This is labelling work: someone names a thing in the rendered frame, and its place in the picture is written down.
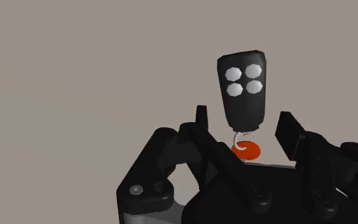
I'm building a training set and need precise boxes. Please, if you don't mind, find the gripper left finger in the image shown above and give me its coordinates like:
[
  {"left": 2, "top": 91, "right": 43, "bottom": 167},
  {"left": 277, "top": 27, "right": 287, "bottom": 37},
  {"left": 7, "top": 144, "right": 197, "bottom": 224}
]
[{"left": 116, "top": 105, "right": 272, "bottom": 216}]

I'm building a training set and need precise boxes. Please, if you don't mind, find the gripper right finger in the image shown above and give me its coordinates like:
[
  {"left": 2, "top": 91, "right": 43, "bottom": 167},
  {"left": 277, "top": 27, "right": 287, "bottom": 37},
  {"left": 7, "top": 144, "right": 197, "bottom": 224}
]
[{"left": 274, "top": 111, "right": 358, "bottom": 220}]

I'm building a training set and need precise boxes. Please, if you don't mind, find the black remote key fob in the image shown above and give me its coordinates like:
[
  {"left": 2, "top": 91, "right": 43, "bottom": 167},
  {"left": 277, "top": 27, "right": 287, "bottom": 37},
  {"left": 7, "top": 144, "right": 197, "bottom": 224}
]
[{"left": 217, "top": 50, "right": 267, "bottom": 161}]

